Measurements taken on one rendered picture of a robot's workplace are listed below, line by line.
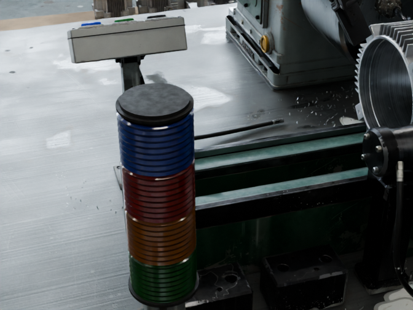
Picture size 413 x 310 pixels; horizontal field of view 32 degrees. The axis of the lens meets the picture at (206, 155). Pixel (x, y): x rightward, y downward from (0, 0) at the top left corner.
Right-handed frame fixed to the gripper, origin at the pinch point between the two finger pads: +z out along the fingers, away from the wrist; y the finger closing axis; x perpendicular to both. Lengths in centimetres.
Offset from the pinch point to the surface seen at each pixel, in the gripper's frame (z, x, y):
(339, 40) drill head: 12.4, -0.6, 15.9
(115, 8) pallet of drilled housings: 78, 40, 244
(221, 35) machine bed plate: 28, 13, 68
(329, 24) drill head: 10.9, -1.0, 19.2
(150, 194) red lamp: -22, 30, -39
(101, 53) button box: -11.2, 31.8, 12.6
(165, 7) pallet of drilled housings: 92, 20, 243
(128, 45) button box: -9.8, 28.0, 12.8
